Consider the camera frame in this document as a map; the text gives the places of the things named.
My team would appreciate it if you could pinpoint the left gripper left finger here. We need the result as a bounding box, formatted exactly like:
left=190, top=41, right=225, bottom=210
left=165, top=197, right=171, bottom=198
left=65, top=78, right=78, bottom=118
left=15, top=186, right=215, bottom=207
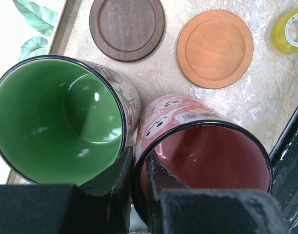
left=0, top=147, right=134, bottom=234

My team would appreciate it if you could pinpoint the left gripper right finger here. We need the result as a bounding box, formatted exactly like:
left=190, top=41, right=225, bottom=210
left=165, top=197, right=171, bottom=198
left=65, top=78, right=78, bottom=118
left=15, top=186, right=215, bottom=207
left=146, top=153, right=289, bottom=234

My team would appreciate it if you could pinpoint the red pink mug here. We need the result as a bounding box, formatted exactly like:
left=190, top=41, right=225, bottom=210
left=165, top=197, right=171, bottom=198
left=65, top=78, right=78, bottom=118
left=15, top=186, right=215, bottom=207
left=132, top=94, right=273, bottom=221

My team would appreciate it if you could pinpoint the green floral mug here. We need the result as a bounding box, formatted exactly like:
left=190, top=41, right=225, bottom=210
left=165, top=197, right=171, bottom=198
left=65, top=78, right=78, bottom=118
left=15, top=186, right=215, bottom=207
left=0, top=55, right=141, bottom=196

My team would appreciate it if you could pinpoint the light wood coaster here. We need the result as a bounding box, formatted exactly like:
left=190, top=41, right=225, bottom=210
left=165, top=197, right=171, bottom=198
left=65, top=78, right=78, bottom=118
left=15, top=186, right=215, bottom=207
left=177, top=10, right=254, bottom=89

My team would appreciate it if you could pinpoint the floral serving tray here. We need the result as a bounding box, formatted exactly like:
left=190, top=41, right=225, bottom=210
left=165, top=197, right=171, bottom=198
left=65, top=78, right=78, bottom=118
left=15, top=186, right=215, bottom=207
left=0, top=0, right=68, bottom=64

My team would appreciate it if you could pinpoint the dark wood coaster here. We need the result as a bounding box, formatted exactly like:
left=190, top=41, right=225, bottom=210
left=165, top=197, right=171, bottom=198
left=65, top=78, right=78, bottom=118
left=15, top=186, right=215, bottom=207
left=89, top=0, right=165, bottom=62

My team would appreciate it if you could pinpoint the yellow tape roll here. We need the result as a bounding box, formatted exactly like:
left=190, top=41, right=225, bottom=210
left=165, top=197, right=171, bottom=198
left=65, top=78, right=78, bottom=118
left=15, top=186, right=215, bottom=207
left=270, top=8, right=298, bottom=54

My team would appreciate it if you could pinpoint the black aluminium base frame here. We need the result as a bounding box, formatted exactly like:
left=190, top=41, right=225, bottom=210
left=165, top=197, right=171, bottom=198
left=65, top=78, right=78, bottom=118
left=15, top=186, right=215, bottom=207
left=270, top=106, right=298, bottom=234

